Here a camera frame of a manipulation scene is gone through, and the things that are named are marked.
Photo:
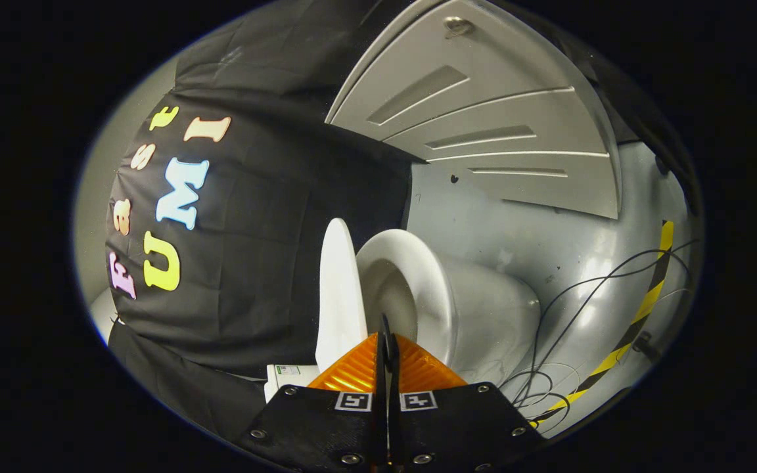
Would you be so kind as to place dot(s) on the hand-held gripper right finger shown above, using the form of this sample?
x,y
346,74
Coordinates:
x,y
457,427

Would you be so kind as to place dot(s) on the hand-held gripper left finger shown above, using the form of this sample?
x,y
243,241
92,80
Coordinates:
x,y
316,427

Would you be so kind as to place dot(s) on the white toilet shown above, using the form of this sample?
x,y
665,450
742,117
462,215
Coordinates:
x,y
483,309

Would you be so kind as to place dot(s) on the black backdrop cloth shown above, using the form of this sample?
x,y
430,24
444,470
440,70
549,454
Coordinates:
x,y
260,249

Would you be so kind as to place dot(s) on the yellow black hazard tape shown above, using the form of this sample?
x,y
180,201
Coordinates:
x,y
648,295

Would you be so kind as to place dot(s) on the white moulded plastic unit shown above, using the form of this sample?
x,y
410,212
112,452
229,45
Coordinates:
x,y
483,112

